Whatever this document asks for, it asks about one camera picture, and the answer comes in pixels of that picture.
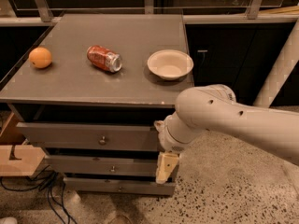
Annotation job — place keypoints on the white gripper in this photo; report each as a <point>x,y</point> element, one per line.
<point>168,139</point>

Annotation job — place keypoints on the grey top drawer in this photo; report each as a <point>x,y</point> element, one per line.
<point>90,136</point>

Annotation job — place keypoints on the grey drawer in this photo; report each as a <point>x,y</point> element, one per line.
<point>102,166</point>
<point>120,186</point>
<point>90,136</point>

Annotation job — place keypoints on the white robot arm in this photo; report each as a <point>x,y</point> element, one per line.
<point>214,108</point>

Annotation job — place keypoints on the grey middle drawer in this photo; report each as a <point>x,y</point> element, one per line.
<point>102,166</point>

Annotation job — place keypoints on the grey bottom drawer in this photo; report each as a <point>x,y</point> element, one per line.
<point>120,186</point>

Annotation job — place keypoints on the grey drawer cabinet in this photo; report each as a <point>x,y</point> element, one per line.
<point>93,109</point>

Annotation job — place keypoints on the white paper bowl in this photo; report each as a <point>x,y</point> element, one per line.
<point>170,64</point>

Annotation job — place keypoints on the red soda can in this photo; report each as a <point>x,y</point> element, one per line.
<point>104,58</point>

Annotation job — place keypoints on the black lower cabinet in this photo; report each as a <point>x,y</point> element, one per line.
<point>239,56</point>

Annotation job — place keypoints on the wooden box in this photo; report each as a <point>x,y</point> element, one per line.
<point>17,157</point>

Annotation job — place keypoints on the orange fruit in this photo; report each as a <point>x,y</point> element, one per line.
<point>40,58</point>

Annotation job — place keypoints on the metal railing with glass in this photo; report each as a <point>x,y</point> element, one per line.
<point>48,12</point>

